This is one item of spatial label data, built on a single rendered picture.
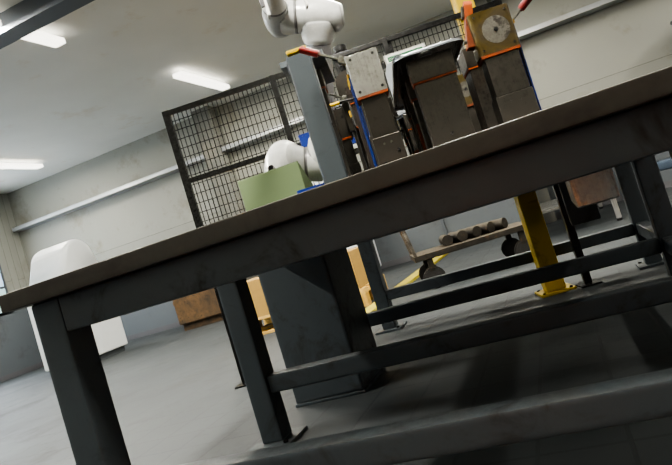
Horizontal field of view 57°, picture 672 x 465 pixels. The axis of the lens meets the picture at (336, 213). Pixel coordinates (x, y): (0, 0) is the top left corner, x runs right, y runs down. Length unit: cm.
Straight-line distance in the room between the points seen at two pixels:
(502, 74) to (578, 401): 90
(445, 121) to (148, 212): 926
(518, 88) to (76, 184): 1030
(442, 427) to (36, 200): 1128
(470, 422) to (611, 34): 794
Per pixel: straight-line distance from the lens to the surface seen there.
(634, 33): 891
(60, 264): 882
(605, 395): 116
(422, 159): 106
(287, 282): 251
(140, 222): 1079
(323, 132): 178
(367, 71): 170
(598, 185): 161
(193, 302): 888
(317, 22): 257
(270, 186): 255
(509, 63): 173
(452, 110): 166
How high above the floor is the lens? 60
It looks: 2 degrees up
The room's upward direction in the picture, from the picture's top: 17 degrees counter-clockwise
